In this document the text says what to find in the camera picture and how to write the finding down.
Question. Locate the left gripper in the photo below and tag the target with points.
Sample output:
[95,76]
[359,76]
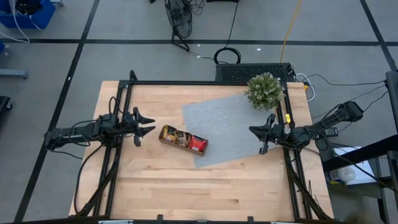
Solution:
[130,126]

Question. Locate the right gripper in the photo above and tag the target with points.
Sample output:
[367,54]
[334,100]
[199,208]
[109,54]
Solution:
[275,132]

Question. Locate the orange tea packet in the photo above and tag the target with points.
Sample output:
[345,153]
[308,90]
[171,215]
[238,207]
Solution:
[169,133]

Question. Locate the beige tea packet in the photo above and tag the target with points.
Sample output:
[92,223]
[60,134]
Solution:
[183,138]

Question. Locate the wooden three-compartment tray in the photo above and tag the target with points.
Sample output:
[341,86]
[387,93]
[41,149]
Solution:
[183,141]

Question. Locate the red tea packet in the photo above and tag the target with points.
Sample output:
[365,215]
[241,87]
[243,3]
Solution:
[197,144]

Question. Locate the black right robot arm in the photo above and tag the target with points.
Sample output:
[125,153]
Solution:
[329,123]

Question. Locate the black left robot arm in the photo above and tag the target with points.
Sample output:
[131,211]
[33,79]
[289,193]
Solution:
[81,130]

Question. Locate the yellow tag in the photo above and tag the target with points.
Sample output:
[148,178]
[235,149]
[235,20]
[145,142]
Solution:
[288,118]

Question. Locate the grey woven placemat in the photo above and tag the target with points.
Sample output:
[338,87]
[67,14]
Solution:
[224,124]

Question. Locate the artificial potted green plant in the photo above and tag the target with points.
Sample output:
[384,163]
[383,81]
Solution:
[264,91]

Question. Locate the black perforated computer case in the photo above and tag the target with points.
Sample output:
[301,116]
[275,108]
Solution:
[236,72]

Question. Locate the black power brick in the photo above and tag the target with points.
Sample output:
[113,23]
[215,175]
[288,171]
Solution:
[332,132]

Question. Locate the black table clamp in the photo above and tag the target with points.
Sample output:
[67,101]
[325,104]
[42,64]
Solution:
[250,219]
[160,217]

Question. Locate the black metal stand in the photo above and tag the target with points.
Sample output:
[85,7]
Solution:
[360,154]

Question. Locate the white box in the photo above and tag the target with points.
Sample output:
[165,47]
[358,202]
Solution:
[360,174]

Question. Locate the blue plastic bin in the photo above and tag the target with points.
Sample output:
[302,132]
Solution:
[40,17]

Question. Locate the black metal table frame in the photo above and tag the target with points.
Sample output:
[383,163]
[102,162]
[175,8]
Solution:
[186,83]

